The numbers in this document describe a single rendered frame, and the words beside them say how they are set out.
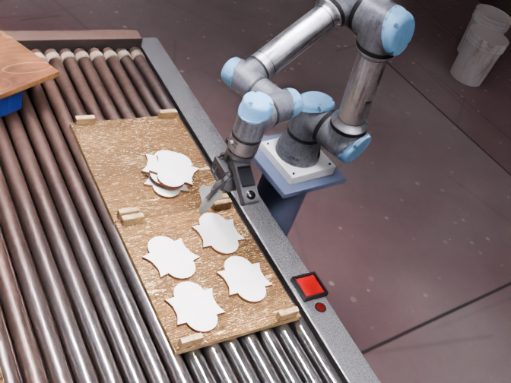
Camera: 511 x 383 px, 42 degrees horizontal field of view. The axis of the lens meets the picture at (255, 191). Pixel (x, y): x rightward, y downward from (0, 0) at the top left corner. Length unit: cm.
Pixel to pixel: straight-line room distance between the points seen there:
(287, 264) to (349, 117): 48
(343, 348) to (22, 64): 121
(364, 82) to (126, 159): 71
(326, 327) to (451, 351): 152
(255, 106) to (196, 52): 285
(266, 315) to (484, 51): 373
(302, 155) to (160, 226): 60
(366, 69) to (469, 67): 335
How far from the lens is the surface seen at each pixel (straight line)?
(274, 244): 188
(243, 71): 168
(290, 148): 217
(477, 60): 517
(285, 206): 229
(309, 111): 208
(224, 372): 158
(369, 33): 182
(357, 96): 194
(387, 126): 434
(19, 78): 204
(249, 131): 156
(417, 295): 334
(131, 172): 193
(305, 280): 181
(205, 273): 172
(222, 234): 181
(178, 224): 181
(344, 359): 172
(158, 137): 207
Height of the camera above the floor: 222
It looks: 40 degrees down
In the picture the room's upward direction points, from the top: 21 degrees clockwise
